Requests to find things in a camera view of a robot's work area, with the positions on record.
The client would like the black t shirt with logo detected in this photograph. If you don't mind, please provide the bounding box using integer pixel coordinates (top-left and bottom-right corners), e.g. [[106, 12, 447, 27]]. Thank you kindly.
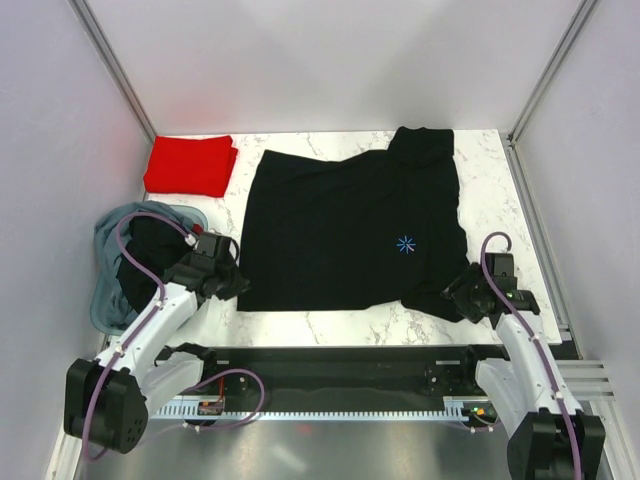
[[237, 127, 469, 322]]

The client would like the blue plastic laundry basket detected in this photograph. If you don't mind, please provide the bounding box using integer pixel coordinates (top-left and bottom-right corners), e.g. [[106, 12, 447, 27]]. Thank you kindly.
[[88, 201, 211, 337]]

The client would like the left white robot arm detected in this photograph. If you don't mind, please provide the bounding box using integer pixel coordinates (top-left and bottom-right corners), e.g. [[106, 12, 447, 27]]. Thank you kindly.
[[63, 252, 248, 454]]

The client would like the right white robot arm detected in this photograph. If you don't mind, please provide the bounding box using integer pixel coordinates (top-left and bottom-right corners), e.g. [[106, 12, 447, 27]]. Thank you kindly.
[[443, 254, 606, 479]]

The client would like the black t shirt in basket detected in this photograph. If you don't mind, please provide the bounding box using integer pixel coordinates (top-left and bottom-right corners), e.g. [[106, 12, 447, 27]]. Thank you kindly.
[[116, 216, 191, 314]]

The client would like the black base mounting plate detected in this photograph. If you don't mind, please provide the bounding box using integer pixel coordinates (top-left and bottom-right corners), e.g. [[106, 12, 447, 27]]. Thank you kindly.
[[194, 345, 507, 411]]

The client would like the grey blue t shirt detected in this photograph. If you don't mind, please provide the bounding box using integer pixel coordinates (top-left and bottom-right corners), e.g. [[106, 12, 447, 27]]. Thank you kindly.
[[89, 200, 198, 331]]

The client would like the folded red t shirt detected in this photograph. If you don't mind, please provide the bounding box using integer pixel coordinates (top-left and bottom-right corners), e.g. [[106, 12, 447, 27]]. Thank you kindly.
[[143, 135, 238, 198]]

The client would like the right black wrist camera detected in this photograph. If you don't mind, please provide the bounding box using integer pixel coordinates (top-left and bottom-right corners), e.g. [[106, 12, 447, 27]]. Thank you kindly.
[[484, 253, 517, 289]]

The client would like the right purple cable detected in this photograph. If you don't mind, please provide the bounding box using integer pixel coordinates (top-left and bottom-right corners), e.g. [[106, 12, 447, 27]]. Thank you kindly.
[[464, 231, 586, 480]]

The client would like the purple cable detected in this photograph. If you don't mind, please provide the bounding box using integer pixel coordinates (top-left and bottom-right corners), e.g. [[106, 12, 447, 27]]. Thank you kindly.
[[81, 211, 266, 461], [464, 231, 586, 480]]

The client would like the white slotted cable duct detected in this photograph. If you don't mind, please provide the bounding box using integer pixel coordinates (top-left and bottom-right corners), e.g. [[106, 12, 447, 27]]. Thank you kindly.
[[152, 396, 498, 422]]

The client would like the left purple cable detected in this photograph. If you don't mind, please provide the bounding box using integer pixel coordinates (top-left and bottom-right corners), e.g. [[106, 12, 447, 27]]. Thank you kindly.
[[81, 211, 266, 461]]

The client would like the right aluminium frame post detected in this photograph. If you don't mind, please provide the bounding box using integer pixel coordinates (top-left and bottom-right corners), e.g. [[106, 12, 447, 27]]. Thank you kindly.
[[507, 0, 601, 146]]

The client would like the aluminium frame post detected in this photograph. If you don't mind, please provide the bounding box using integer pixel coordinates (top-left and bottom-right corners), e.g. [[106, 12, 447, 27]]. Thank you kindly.
[[507, 0, 601, 146], [68, 0, 156, 142]]

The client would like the left aluminium frame post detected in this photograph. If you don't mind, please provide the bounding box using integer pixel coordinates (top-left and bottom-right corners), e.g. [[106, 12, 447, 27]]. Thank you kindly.
[[68, 0, 156, 142]]

